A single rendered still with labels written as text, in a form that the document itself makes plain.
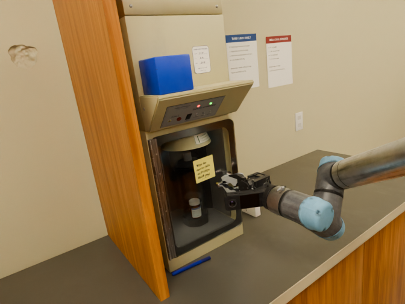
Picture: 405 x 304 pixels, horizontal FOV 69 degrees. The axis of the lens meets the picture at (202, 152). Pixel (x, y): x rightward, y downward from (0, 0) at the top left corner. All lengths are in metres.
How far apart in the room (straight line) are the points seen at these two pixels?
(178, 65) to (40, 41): 0.60
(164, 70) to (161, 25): 0.17
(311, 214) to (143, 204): 0.41
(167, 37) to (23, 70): 0.55
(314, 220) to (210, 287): 0.40
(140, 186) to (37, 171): 0.55
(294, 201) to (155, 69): 0.46
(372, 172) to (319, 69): 1.44
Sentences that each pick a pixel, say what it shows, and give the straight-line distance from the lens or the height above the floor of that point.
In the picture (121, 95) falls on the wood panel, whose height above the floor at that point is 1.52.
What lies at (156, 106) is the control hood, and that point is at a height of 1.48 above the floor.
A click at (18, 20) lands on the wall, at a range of 1.22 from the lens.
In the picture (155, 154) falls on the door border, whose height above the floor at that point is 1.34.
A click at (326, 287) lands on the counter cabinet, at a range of 1.19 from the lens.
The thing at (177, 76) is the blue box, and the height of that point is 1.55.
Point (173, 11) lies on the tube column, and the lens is 0.91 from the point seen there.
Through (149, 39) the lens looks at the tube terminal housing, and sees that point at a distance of 0.86.
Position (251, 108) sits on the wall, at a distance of 1.66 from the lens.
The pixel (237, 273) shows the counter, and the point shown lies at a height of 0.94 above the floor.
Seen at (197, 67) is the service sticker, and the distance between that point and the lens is 0.92.
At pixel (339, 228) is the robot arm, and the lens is 0.86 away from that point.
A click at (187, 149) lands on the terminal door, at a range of 0.90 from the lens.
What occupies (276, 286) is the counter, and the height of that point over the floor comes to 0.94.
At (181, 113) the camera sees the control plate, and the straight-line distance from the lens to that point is 0.81.
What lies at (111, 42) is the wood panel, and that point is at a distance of 0.72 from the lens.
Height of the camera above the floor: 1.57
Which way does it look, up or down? 16 degrees down
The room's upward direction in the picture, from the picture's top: 7 degrees counter-clockwise
